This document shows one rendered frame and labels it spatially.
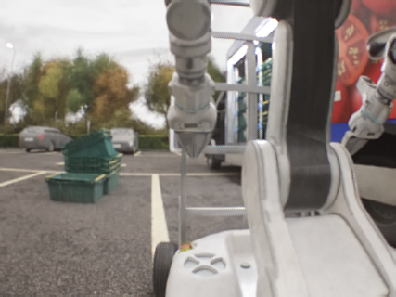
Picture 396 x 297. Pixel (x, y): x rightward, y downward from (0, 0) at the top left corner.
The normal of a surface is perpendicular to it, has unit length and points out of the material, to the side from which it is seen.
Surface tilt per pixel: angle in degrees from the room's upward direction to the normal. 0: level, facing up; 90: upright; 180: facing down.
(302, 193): 106
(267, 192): 64
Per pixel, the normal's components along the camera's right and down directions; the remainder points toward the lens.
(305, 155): 0.00, -0.49
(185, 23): -0.03, 0.82
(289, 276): 0.01, -0.88
